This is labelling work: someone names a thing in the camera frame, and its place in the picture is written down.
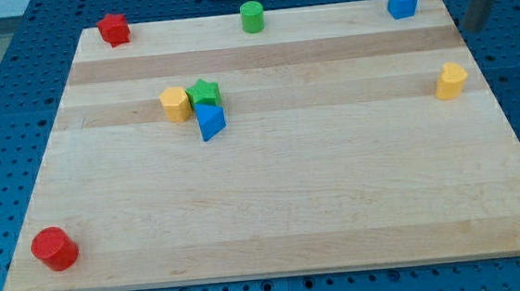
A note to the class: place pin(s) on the blue cube block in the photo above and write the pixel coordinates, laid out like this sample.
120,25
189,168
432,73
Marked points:
400,9

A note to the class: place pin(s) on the blue triangle block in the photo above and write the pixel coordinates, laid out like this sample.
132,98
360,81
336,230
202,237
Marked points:
211,119

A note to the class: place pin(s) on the green star block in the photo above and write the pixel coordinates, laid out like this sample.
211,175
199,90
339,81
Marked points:
204,93

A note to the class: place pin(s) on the wooden board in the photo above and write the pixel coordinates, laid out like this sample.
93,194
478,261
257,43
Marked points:
337,156

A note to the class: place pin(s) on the yellow hexagon block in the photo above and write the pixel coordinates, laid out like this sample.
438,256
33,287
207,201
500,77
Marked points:
176,104

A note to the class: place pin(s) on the green cylinder block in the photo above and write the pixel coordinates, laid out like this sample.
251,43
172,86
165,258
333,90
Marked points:
252,17

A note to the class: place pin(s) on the red star block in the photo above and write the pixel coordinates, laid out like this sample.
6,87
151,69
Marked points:
114,29

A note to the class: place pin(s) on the yellow heart block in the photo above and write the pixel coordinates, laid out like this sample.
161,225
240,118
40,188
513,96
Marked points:
451,81

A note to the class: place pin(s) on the red cylinder block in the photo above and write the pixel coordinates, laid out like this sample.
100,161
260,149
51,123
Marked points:
55,249

